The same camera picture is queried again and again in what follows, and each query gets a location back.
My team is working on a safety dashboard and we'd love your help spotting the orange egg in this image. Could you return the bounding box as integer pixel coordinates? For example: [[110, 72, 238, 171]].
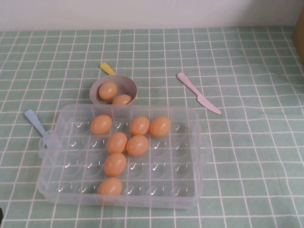
[[126, 135, 149, 157], [98, 82, 118, 100], [106, 132, 128, 153], [149, 116, 171, 137], [112, 94, 133, 105], [90, 114, 113, 136], [130, 116, 150, 136], [103, 152, 127, 177], [97, 177, 123, 196]]

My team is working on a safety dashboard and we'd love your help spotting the clear plastic egg box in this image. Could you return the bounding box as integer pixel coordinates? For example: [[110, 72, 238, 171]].
[[38, 104, 211, 211]]

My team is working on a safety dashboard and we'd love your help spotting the brown cardboard box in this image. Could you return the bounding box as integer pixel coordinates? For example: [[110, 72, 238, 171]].
[[292, 14, 304, 60]]

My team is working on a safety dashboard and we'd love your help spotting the grey bowl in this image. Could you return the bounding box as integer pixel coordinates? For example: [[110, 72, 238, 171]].
[[89, 75, 138, 105]]

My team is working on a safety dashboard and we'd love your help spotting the pink plastic knife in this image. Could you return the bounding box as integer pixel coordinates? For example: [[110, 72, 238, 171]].
[[176, 72, 222, 115]]

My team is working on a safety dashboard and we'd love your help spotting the yellow plastic spoon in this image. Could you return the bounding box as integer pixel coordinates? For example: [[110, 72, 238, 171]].
[[99, 62, 139, 99]]

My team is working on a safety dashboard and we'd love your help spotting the green checkered tablecloth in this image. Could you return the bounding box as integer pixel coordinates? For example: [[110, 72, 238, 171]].
[[0, 25, 304, 228]]

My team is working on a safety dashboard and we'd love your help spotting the blue plastic fork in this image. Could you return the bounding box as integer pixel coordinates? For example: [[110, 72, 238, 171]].
[[23, 109, 52, 149]]

